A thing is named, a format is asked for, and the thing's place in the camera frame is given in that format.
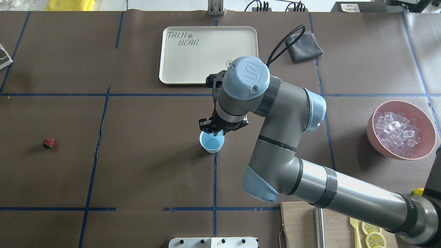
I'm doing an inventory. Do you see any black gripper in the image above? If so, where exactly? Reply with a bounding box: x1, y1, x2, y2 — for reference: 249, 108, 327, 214
199, 115, 249, 136

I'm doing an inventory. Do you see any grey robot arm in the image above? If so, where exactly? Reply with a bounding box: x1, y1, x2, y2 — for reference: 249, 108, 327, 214
199, 56, 440, 248

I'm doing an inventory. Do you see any light blue plastic cup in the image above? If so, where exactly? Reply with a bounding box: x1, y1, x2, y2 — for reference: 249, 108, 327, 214
199, 131, 225, 154

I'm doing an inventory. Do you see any pink bowl of ice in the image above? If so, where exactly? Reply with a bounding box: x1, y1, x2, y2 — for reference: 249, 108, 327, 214
366, 100, 437, 161

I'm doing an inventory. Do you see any cream bear tray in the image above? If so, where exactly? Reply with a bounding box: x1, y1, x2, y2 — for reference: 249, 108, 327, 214
158, 26, 258, 85

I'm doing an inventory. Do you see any grey folded cloth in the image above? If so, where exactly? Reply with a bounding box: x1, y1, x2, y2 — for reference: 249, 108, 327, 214
285, 32, 324, 63

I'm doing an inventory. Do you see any black power strip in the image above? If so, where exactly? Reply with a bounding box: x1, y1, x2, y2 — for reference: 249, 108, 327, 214
247, 4, 308, 12

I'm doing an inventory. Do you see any red strawberry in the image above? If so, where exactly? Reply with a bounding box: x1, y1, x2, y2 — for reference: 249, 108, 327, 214
42, 138, 55, 149

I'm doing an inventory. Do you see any yellow plastic knife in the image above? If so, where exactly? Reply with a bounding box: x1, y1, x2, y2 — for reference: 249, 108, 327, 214
349, 217, 362, 248

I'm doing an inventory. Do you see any lemon slices row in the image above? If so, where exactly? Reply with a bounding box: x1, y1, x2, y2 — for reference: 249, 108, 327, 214
361, 221, 387, 248

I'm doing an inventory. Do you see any yellow folded cloth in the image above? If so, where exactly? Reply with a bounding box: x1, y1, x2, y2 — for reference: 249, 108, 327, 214
44, 0, 95, 11

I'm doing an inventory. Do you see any whole lemon far side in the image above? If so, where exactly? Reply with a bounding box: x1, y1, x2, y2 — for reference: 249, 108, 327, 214
411, 188, 424, 196

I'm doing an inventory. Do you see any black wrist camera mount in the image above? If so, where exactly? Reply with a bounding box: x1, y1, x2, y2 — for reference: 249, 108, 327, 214
205, 70, 227, 99

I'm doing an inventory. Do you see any aluminium frame post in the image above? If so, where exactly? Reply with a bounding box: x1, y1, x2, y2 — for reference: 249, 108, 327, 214
207, 0, 225, 16

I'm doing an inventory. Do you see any steel handled knife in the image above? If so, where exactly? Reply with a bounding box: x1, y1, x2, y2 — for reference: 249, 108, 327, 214
315, 207, 326, 248

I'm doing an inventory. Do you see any white wire cup rack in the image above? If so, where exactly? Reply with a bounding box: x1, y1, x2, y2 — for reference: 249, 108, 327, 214
0, 44, 13, 70

